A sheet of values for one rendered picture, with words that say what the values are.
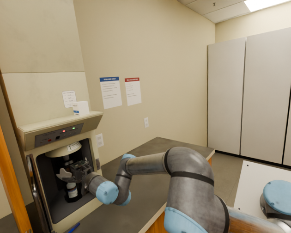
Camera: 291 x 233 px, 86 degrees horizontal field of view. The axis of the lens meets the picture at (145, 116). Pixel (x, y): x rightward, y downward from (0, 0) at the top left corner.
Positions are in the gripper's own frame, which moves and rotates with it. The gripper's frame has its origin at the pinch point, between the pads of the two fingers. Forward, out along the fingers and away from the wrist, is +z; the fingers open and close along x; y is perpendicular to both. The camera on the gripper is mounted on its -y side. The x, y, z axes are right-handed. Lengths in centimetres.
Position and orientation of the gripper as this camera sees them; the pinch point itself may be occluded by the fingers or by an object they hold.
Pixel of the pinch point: (71, 168)
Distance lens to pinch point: 95.8
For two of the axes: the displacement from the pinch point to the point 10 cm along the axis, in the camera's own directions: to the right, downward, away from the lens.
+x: -6.6, 2.3, -7.1
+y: -0.6, -9.7, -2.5
